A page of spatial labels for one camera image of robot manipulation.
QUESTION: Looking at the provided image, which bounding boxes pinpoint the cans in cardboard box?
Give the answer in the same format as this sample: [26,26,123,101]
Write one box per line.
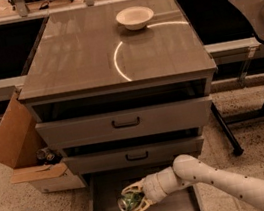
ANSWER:
[36,147,60,165]

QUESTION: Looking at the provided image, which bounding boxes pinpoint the top grey drawer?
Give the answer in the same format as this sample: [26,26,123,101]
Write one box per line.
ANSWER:
[35,96,212,150]

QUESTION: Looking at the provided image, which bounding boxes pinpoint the white bowl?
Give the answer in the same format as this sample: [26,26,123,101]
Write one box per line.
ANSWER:
[115,6,154,31]

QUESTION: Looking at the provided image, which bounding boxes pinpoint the brown cardboard box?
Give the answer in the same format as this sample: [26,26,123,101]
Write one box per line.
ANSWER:
[0,92,85,193]

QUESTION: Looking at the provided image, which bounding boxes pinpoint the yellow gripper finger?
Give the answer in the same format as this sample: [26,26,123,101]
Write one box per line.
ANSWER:
[130,198,153,211]
[121,180,143,195]

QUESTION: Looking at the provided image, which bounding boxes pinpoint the crushed green can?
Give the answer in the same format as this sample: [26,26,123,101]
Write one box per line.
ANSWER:
[117,192,144,211]

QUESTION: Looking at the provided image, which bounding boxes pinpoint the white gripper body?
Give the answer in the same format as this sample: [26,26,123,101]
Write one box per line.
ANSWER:
[141,173,165,204]

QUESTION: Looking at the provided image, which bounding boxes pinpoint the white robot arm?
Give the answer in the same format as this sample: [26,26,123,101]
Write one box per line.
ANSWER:
[118,154,264,211]

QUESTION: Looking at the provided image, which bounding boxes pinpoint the grey drawer cabinet with counter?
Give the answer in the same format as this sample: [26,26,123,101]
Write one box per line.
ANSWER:
[4,0,235,196]

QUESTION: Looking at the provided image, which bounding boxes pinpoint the middle grey drawer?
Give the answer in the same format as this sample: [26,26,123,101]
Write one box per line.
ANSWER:
[63,136,204,175]

